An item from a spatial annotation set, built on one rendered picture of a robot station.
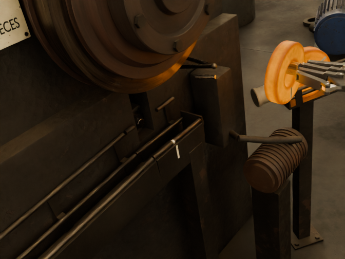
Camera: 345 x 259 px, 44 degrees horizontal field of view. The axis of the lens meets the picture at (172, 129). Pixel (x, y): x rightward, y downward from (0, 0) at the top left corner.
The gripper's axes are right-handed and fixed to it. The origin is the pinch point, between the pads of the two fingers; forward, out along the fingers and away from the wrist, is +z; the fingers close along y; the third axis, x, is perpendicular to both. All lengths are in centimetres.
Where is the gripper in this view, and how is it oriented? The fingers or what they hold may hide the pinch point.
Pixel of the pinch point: (286, 66)
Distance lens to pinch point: 109.2
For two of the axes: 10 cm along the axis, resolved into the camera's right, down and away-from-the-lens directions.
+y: 6.3, -4.9, 6.0
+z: -7.7, -2.9, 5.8
